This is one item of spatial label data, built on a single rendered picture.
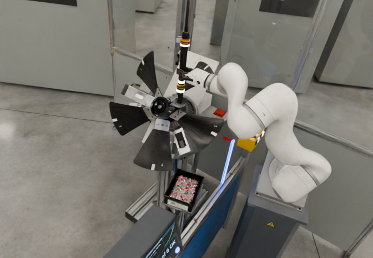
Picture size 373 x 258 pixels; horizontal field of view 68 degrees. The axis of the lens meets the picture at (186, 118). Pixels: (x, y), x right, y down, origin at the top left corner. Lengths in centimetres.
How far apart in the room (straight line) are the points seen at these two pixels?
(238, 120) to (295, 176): 38
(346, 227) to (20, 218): 257
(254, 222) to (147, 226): 80
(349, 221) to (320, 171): 142
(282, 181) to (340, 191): 125
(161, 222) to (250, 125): 45
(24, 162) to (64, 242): 103
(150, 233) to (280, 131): 54
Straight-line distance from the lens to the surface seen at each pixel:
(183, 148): 162
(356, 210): 244
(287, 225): 163
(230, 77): 90
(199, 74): 135
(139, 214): 245
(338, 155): 216
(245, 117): 85
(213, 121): 152
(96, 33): 351
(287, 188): 113
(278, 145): 96
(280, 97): 87
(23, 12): 383
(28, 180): 298
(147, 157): 158
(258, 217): 163
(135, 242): 98
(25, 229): 265
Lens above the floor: 210
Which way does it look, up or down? 36 degrees down
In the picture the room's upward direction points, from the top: 7 degrees clockwise
